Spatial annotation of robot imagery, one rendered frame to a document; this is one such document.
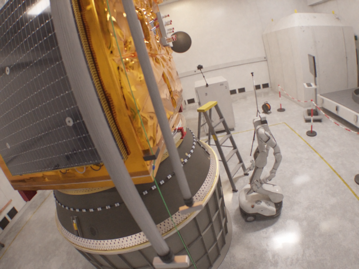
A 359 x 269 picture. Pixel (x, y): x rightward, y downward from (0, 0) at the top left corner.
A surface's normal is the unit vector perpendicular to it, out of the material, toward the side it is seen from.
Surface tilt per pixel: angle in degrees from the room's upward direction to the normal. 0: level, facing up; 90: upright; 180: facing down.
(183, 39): 90
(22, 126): 90
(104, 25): 87
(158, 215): 62
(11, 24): 90
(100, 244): 43
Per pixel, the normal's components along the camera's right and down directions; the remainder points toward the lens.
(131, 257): 0.15, 0.35
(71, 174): -0.08, 0.57
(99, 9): 0.57, 0.13
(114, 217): 0.05, -0.12
